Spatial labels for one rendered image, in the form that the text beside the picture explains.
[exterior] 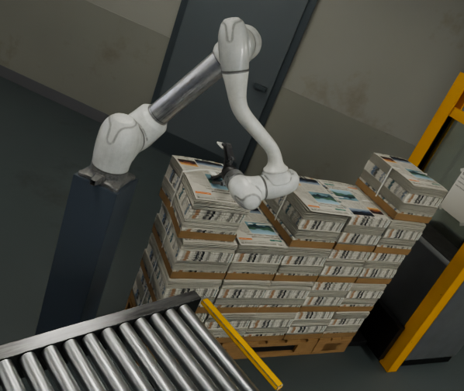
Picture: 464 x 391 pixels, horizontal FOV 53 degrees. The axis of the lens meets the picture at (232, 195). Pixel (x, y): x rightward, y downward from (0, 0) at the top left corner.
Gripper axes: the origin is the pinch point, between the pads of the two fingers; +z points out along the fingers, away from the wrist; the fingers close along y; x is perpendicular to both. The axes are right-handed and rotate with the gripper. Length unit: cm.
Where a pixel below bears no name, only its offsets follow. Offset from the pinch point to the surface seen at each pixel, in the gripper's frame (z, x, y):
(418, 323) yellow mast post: -31, 159, 75
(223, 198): -17.3, 1.0, 11.7
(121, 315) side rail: -59, -46, 40
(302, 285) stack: -16, 69, 59
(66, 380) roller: -83, -66, 42
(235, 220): -17.9, 11.0, 21.9
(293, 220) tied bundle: -13, 47, 22
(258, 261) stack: -16, 34, 45
